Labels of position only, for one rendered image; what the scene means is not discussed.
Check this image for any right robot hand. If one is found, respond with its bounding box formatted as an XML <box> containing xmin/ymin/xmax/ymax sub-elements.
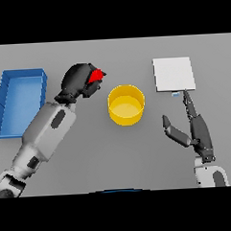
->
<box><xmin>160</xmin><ymin>87</ymin><xmax>217</xmax><ymax>166</ymax></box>

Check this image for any yellow bowl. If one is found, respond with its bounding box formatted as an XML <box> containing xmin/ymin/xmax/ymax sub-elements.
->
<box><xmin>106</xmin><ymin>83</ymin><xmax>148</xmax><ymax>127</ymax></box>

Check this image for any pale square scale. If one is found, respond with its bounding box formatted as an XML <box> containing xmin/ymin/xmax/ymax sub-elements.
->
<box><xmin>152</xmin><ymin>56</ymin><xmax>197</xmax><ymax>98</ymax></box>

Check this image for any blue tray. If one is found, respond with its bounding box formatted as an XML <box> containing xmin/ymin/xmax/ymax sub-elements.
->
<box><xmin>0</xmin><ymin>67</ymin><xmax>52</xmax><ymax>140</ymax></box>

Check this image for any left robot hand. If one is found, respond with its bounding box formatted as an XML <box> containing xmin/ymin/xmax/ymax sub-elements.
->
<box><xmin>52</xmin><ymin>61</ymin><xmax>109</xmax><ymax>106</ymax></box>

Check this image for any red beaker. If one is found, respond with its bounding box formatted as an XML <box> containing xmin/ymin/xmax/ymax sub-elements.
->
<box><xmin>86</xmin><ymin>68</ymin><xmax>106</xmax><ymax>84</ymax></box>

